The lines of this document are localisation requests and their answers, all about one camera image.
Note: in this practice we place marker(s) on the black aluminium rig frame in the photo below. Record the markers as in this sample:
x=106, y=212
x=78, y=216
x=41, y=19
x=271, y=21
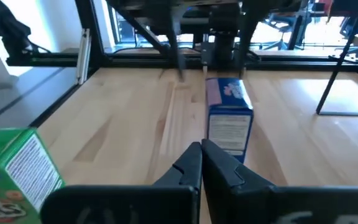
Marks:
x=87, y=31

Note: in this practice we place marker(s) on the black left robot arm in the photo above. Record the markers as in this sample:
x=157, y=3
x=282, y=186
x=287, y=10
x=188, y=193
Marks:
x=222, y=43

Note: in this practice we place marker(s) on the green Apple Jacks cereal box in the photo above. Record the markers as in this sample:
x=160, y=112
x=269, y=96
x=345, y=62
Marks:
x=11, y=174

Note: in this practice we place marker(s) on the grey desk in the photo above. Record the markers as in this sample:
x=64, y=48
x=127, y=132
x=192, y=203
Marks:
x=17, y=96

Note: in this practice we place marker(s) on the silver aluminium extrusion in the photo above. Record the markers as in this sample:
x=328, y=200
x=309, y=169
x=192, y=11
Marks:
x=83, y=56

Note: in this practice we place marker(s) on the blue Frosted Flakes cereal box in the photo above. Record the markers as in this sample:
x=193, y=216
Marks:
x=228, y=124

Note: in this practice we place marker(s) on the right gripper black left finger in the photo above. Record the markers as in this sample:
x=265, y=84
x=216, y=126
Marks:
x=166, y=202

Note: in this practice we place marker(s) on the blue office chair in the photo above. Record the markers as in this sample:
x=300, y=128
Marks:
x=273, y=20

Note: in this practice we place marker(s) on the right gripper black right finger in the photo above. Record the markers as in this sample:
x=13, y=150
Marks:
x=244, y=202

